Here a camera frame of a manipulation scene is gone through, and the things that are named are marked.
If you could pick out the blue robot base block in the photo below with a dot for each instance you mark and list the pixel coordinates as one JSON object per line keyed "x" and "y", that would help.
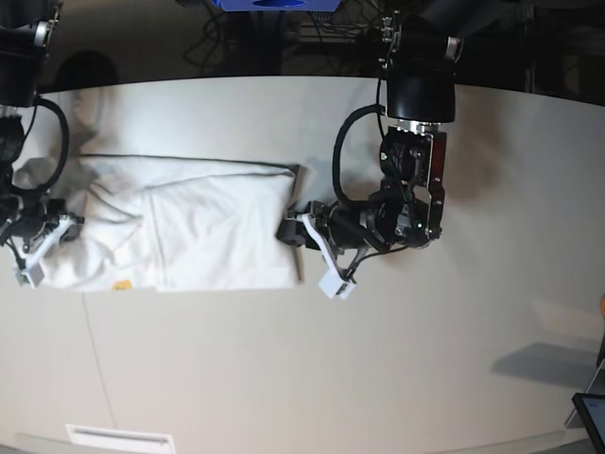
{"x": 276, "y": 5}

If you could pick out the black tablet device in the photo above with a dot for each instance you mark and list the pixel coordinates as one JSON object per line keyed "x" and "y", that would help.
{"x": 590, "y": 408}

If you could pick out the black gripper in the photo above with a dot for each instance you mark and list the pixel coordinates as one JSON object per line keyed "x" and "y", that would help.
{"x": 31, "y": 219}
{"x": 340, "y": 225}

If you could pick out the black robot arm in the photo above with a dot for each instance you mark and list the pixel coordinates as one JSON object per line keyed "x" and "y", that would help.
{"x": 26, "y": 31}
{"x": 418, "y": 71}

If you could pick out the white printed T-shirt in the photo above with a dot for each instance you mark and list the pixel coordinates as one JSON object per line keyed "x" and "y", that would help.
{"x": 172, "y": 224}

